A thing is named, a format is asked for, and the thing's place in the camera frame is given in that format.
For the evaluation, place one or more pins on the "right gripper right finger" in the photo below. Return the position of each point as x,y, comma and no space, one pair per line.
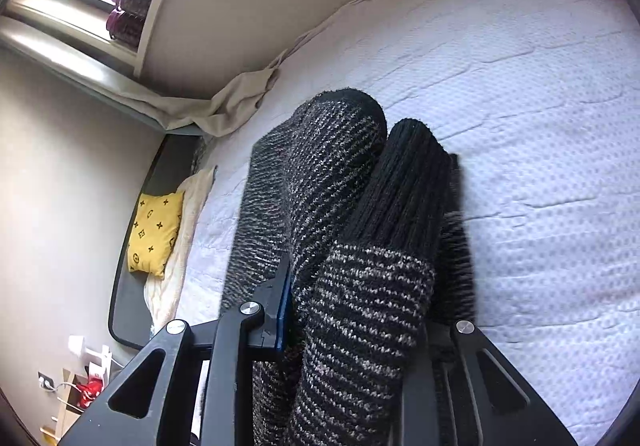
460,390

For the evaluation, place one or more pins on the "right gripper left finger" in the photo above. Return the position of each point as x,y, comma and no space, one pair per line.
186,371

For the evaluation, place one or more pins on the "black grey knit sweater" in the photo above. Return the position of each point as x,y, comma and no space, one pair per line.
367,214

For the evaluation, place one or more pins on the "red object on floor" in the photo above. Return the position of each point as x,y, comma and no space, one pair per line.
89,391

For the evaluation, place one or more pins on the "cream orange patterned blanket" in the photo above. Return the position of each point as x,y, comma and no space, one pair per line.
161,295

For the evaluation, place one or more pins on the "yellow patterned pillow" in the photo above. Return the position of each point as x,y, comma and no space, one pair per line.
154,232

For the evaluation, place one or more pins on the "dark bed headboard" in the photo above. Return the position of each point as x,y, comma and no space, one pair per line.
128,319

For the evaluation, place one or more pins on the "beige teal bed sheet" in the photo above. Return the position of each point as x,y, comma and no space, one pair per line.
250,91

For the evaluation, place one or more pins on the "white quilted bed cover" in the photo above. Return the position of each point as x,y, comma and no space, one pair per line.
539,99

